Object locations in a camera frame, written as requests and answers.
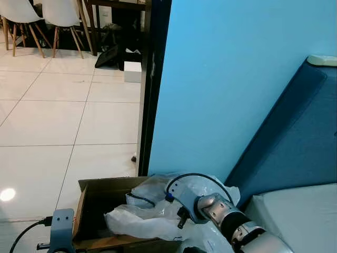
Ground small white box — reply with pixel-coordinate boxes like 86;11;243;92
124;61;142;84

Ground white chair with wooden legs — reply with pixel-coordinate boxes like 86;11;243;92
41;0;87;59
0;0;47;57

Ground brown cardboard box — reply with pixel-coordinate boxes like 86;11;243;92
71;176;185;253

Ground white plastic bag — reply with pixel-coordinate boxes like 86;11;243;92
104;173;242;253

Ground dark door frame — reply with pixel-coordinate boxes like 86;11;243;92
136;0;172;177

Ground blue upholstered bed frame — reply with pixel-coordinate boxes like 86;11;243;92
225;57;337;207

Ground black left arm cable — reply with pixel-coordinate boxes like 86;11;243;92
9;216;53;253

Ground dark wooden table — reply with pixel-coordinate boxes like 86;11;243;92
79;0;152;53

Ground cream bed mattress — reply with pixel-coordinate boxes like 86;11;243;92
245;183;337;253

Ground small white cushion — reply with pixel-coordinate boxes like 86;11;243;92
306;54;337;67

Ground black bag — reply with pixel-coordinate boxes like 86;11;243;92
95;45;126;69

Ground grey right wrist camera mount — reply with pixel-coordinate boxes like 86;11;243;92
167;184;203;216

